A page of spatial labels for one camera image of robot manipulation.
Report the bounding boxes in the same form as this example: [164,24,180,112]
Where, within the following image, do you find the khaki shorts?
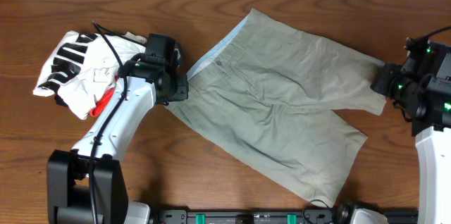
[168,10,385,204]

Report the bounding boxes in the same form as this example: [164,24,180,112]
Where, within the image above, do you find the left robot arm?
[47,34,188,224]

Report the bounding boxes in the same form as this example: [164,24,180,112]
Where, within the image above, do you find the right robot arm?
[371,37,450,223]

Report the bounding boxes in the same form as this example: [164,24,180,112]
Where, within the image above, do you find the black red garment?
[54,88,115,117]

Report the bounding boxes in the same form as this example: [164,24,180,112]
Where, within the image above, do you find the white black printed shirt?
[32,31,147,120]

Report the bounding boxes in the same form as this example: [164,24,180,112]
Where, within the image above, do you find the left black cable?
[87,20,147,224]

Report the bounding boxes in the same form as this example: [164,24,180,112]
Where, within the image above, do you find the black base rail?
[151,209,419,224]

